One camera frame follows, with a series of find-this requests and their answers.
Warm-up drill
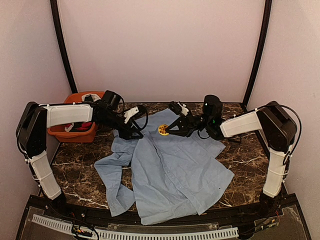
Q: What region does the black left frame pole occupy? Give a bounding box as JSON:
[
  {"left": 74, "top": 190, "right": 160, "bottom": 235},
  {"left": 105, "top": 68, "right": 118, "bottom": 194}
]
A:
[{"left": 50, "top": 0, "right": 78, "bottom": 94}]

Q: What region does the black right frame pole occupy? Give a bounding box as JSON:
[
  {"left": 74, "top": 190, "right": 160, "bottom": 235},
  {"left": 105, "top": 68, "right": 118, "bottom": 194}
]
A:
[{"left": 242, "top": 0, "right": 273, "bottom": 108}]

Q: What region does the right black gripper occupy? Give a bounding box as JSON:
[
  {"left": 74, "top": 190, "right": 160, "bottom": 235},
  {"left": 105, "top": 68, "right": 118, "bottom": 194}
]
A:
[{"left": 165, "top": 110, "right": 212, "bottom": 137}]

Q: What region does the red cloth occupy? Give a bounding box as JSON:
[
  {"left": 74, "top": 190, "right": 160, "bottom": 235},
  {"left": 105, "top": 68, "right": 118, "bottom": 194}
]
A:
[{"left": 72, "top": 121, "right": 93, "bottom": 132}]

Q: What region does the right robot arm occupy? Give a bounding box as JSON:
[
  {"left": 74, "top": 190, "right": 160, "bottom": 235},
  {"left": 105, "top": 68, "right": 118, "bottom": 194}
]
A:
[{"left": 164, "top": 94, "right": 301, "bottom": 198}]

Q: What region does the white perforated cable tray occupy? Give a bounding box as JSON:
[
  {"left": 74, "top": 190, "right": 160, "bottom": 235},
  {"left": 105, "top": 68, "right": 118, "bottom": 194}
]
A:
[{"left": 31, "top": 214, "right": 240, "bottom": 240}]

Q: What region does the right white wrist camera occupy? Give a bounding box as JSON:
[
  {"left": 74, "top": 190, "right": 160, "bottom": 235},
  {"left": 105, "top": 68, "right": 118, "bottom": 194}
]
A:
[{"left": 177, "top": 102, "right": 189, "bottom": 116}]

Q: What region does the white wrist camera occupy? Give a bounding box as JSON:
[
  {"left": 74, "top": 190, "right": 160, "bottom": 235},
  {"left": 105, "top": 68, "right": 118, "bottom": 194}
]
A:
[
  {"left": 123, "top": 106, "right": 139, "bottom": 124},
  {"left": 177, "top": 102, "right": 189, "bottom": 116}
]

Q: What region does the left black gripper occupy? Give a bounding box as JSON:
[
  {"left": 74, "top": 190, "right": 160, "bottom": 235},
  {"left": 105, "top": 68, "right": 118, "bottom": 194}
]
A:
[{"left": 100, "top": 110, "right": 144, "bottom": 140}]

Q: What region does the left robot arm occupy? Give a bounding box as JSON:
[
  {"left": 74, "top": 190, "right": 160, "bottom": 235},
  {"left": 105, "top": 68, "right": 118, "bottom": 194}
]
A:
[{"left": 15, "top": 90, "right": 148, "bottom": 218}]

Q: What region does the black frame pole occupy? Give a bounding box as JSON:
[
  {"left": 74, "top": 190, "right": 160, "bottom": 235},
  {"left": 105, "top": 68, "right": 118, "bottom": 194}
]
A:
[
  {"left": 50, "top": 0, "right": 78, "bottom": 94},
  {"left": 242, "top": 0, "right": 273, "bottom": 108}
]

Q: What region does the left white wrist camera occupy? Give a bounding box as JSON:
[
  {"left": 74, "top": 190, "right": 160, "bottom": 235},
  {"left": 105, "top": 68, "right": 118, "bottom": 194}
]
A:
[{"left": 123, "top": 106, "right": 139, "bottom": 124}]

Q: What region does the orange plastic basket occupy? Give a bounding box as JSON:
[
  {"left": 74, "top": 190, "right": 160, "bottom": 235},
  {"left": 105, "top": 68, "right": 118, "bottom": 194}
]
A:
[{"left": 47, "top": 91, "right": 104, "bottom": 143}]

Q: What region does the light blue shirt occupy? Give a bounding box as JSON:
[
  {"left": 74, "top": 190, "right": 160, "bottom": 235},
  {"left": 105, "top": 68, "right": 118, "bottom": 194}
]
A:
[{"left": 94, "top": 109, "right": 234, "bottom": 225}]

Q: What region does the white cloth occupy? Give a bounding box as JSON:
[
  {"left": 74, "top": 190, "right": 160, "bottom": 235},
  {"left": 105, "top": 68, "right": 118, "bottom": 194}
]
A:
[{"left": 81, "top": 93, "right": 101, "bottom": 102}]

